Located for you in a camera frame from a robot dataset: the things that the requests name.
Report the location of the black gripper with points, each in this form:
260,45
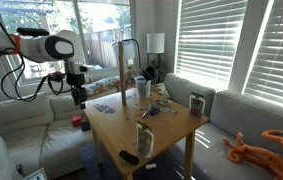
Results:
76,79

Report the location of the white leather sofa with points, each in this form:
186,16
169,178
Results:
39,134

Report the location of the floral cushion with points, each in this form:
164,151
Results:
104,85

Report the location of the white small block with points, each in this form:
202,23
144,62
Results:
151,166

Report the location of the blue handled tool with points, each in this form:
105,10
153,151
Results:
152,110

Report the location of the small black object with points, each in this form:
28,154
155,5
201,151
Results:
129,157

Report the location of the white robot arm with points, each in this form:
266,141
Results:
64,46

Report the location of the upright wooden stick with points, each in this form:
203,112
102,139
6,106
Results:
121,73

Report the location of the wooden square table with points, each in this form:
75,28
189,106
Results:
115,125

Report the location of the orange plush octopus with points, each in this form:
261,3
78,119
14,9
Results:
257,155

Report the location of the black bowl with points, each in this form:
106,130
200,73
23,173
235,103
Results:
150,73

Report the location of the white floor lamp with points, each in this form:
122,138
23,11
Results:
155,48

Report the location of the clear plastic measuring cup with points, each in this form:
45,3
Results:
142,86

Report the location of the red small box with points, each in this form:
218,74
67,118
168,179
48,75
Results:
76,120

